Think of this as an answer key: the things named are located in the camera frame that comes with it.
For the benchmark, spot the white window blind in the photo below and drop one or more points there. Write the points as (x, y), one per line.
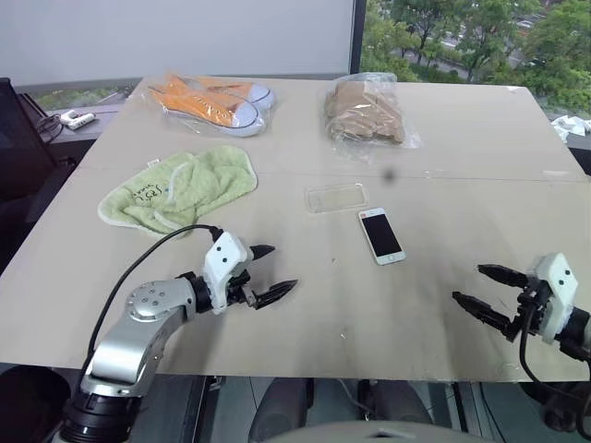
(175, 37)

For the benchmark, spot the clear plastic sneaker bag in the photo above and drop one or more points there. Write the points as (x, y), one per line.
(184, 124)

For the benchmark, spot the brown folded cloth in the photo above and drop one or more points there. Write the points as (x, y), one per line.
(365, 111)

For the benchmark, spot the light grey rounded shape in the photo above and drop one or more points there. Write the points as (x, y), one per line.
(388, 434)

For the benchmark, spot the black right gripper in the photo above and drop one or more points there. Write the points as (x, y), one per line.
(531, 304)

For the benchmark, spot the clear plastic cloth bag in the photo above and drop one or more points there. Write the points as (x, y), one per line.
(351, 150)

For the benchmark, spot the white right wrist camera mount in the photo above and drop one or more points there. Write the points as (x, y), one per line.
(558, 290)

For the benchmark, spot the green terry towel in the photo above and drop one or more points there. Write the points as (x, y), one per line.
(208, 175)

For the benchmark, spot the dark window frame post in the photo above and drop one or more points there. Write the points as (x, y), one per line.
(358, 37)

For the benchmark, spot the clear phone case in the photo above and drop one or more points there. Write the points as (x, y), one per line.
(337, 198)

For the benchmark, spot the white power strip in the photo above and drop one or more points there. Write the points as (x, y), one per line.
(78, 120)

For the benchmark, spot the black rounded shape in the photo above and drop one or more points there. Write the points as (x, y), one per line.
(565, 415)
(27, 406)

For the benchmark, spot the dark grey rounded shape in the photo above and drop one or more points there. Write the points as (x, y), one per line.
(399, 410)
(281, 410)

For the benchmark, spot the orange canvas sneaker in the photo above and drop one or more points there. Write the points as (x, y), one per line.
(203, 108)
(240, 90)

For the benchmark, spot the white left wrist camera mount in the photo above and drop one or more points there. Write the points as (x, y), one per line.
(224, 256)

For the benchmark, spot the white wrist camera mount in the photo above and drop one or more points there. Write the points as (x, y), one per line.
(224, 256)
(558, 290)

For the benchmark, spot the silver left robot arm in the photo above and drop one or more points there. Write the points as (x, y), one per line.
(124, 341)

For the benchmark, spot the white smartphone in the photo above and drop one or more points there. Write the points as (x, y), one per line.
(381, 235)

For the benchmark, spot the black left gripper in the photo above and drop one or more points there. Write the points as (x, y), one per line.
(240, 288)

